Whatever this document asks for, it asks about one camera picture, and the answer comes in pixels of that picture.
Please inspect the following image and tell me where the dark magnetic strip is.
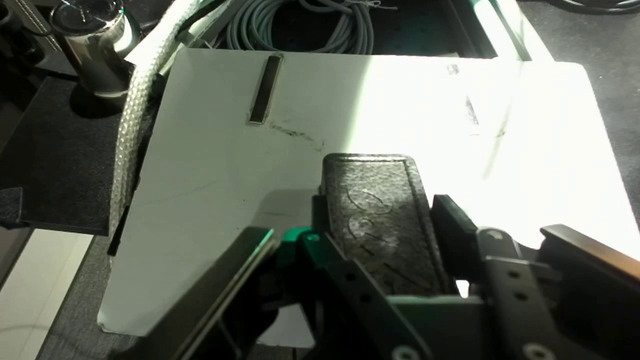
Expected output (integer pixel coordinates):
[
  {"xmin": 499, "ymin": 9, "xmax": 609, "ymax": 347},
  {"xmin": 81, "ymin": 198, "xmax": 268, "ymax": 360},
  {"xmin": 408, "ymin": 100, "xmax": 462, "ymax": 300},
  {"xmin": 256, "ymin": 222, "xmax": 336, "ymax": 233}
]
[{"xmin": 247, "ymin": 54, "xmax": 285, "ymax": 127}]

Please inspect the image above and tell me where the black mat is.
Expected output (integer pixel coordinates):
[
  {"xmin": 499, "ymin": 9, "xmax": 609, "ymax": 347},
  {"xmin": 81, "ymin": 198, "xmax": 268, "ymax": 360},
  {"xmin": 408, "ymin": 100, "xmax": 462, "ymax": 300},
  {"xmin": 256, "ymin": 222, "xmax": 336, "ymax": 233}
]
[{"xmin": 0, "ymin": 72, "xmax": 159, "ymax": 235}]

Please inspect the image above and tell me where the grey felt board duster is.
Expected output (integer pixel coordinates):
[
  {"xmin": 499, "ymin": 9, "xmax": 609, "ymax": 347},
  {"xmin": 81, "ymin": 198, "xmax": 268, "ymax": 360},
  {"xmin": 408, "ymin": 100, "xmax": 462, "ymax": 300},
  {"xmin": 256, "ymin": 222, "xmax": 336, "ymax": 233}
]
[{"xmin": 318, "ymin": 151, "xmax": 459, "ymax": 298}]

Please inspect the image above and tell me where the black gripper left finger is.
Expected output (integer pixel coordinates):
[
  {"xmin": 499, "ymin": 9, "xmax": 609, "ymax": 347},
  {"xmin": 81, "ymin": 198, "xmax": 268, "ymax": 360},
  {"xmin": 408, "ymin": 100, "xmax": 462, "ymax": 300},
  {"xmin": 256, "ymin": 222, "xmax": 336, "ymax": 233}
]
[{"xmin": 127, "ymin": 192, "xmax": 429, "ymax": 360}]

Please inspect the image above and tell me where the white bar with green edge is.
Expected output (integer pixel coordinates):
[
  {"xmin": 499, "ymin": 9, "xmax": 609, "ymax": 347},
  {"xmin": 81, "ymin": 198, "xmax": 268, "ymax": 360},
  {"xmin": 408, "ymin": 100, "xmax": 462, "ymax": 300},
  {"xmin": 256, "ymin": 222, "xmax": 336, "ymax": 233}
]
[{"xmin": 467, "ymin": 0, "xmax": 556, "ymax": 65}]

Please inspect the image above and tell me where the metal cup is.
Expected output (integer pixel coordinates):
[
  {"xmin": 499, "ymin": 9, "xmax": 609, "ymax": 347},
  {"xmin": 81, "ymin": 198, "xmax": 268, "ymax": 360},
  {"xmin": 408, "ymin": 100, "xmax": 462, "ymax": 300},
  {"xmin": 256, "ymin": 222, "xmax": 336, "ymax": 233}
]
[{"xmin": 49, "ymin": 0, "xmax": 138, "ymax": 101}]

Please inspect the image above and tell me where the small white board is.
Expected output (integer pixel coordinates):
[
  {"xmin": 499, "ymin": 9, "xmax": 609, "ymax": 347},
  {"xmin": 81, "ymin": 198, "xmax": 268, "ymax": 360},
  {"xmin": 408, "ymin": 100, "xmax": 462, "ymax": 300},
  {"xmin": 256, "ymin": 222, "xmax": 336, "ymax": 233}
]
[{"xmin": 96, "ymin": 45, "xmax": 640, "ymax": 350}]

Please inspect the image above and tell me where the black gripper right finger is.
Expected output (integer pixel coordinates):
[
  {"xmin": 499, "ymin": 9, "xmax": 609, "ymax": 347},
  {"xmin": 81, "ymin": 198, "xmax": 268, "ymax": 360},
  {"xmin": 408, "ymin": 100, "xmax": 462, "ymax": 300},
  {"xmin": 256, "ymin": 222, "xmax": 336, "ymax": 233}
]
[{"xmin": 430, "ymin": 193, "xmax": 640, "ymax": 360}]

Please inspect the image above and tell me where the grey braided cable sleeve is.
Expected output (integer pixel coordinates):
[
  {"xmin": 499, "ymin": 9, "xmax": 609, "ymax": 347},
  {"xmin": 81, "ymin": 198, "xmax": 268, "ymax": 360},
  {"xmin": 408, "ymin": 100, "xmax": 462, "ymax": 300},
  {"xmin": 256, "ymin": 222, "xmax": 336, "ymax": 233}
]
[{"xmin": 109, "ymin": 0, "xmax": 222, "ymax": 235}]

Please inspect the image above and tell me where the coiled grey cable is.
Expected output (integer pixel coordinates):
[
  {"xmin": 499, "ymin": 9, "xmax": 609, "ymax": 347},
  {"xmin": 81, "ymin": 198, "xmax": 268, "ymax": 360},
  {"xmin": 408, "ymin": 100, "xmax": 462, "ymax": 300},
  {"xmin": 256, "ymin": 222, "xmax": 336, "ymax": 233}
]
[{"xmin": 218, "ymin": 0, "xmax": 378, "ymax": 56}]

